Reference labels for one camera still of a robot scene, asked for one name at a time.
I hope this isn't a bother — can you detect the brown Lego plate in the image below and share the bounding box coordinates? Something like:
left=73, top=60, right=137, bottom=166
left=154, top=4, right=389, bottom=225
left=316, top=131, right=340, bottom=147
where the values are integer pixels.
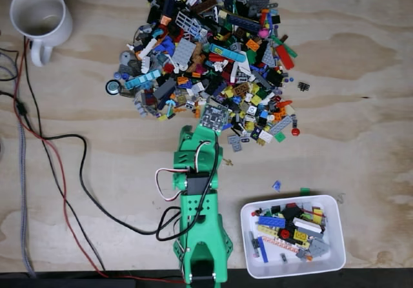
left=232, top=83, right=251, bottom=97

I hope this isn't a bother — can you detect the light blue long Lego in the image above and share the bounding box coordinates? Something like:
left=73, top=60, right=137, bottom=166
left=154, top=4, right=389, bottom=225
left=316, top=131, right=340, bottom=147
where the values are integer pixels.
left=125, top=69, right=162, bottom=90

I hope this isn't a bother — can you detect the grey rectangular Lego plate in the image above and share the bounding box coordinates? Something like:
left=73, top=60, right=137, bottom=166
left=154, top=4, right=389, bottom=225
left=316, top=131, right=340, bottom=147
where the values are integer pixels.
left=170, top=38, right=197, bottom=65

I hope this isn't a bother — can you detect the grey long Lego plate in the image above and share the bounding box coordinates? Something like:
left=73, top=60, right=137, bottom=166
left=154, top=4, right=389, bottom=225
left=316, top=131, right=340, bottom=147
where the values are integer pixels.
left=268, top=115, right=294, bottom=136

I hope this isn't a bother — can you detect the grey Lego wheel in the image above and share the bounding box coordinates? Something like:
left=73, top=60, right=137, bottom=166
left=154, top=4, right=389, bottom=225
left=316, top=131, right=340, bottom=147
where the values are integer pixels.
left=106, top=79, right=121, bottom=96

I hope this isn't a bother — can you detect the cyan long Lego piece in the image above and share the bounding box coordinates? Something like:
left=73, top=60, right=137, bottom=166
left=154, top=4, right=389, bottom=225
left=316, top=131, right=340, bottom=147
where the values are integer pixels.
left=209, top=43, right=246, bottom=61

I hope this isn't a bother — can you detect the grey round Lego dish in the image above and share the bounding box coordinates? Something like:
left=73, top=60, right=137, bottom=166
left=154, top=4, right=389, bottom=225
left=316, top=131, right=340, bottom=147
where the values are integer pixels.
left=119, top=50, right=138, bottom=66

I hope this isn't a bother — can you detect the grey Lego wedge plate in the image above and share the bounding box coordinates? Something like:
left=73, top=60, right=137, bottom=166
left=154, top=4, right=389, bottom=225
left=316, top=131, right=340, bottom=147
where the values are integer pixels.
left=261, top=44, right=277, bottom=68

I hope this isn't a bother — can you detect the blue Lego brick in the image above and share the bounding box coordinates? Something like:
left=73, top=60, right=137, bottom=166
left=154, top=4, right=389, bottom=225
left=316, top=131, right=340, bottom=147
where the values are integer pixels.
left=257, top=216, right=287, bottom=229

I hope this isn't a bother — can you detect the white Lego lattice piece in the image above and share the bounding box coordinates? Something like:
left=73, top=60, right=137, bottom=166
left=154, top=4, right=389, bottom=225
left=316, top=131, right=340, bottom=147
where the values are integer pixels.
left=176, top=11, right=201, bottom=36

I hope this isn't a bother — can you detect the yellow narrow Lego plate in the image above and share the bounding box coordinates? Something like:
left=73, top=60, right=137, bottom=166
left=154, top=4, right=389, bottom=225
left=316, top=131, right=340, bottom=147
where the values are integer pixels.
left=257, top=225, right=279, bottom=237

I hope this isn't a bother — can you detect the red long Lego brick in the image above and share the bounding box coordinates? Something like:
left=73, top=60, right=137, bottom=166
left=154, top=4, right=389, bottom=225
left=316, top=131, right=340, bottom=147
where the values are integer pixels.
left=275, top=44, right=296, bottom=71

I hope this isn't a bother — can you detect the dark blue long Lego plate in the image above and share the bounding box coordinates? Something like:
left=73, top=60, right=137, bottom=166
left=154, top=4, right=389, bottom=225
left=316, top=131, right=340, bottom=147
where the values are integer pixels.
left=227, top=12, right=261, bottom=32

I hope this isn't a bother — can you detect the blue narrow Lego plate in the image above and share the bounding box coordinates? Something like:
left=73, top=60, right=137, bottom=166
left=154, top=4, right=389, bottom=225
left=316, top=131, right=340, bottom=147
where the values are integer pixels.
left=257, top=236, right=270, bottom=263

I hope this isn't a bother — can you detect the dark brown Lego brick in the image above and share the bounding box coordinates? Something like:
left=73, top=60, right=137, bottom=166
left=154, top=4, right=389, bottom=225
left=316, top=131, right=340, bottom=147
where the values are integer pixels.
left=192, top=0, right=217, bottom=15

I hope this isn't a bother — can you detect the navy long Lego piece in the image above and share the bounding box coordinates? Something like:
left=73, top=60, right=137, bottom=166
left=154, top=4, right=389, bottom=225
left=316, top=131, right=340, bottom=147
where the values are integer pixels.
left=162, top=0, right=177, bottom=17

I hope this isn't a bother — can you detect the white Lego brick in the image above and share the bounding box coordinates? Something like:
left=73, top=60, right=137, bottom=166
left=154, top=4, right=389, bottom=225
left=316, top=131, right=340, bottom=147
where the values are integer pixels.
left=293, top=217, right=323, bottom=234

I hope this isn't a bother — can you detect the white plastic bin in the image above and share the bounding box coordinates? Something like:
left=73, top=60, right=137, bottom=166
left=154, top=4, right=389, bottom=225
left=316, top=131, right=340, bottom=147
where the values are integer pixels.
left=240, top=194, right=347, bottom=280

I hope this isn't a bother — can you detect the white ceramic mug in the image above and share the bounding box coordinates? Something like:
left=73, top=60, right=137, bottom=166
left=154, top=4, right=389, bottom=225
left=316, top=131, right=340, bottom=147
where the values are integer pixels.
left=9, top=0, right=74, bottom=68

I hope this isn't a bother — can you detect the white red black servo wire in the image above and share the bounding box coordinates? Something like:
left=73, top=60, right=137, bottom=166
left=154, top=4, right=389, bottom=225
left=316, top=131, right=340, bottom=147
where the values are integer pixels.
left=155, top=141, right=214, bottom=202

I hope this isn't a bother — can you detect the thick black cable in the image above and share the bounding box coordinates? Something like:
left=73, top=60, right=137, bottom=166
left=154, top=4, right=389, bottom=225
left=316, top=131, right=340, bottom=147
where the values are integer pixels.
left=0, top=89, right=182, bottom=243

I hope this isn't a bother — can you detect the thin red cable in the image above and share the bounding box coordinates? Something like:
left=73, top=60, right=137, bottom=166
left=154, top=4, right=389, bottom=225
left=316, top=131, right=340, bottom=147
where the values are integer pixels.
left=12, top=36, right=186, bottom=284

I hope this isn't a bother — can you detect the thin black cable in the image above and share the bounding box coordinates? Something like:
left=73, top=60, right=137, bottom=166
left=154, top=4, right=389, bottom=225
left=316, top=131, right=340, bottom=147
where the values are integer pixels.
left=23, top=36, right=107, bottom=273

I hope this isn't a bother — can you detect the grey braided cable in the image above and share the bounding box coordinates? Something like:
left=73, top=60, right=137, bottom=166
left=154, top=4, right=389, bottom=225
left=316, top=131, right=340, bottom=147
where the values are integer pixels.
left=17, top=119, right=36, bottom=278

